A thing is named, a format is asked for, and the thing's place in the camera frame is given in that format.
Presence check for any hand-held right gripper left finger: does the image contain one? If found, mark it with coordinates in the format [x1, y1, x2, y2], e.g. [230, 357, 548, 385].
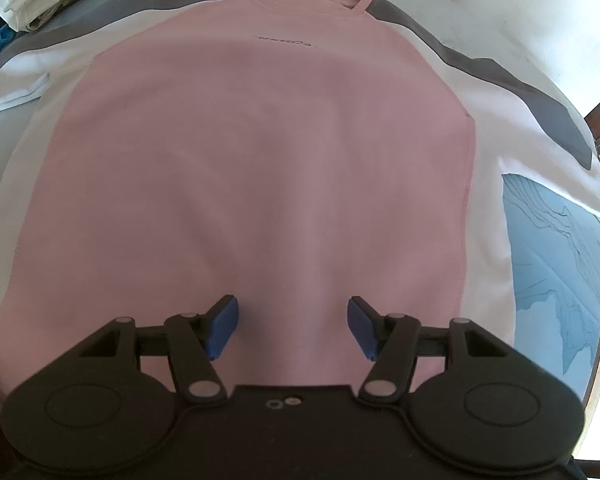
[65, 295, 241, 406]

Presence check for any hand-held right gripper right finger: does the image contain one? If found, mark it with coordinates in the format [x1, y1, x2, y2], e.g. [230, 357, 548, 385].
[346, 295, 523, 406]

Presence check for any pink white grey sweatshirt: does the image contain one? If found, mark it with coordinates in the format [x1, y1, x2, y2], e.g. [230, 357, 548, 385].
[0, 0, 600, 397]

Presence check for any blue patterned table mat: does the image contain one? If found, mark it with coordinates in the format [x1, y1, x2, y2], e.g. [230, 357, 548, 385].
[500, 172, 600, 377]

